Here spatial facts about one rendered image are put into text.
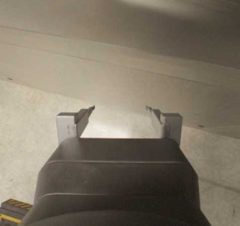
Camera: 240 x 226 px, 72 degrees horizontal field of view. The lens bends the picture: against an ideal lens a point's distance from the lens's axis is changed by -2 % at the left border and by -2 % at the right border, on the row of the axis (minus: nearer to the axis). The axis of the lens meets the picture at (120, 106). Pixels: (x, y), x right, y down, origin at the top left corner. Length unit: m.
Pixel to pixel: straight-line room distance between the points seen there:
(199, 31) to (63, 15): 0.17
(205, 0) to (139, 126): 0.82
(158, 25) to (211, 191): 0.96
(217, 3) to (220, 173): 0.94
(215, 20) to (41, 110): 1.07
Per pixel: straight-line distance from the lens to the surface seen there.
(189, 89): 0.31
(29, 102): 1.23
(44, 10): 0.27
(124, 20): 0.22
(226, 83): 0.27
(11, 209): 0.90
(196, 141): 1.02
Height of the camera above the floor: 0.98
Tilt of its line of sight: 78 degrees down
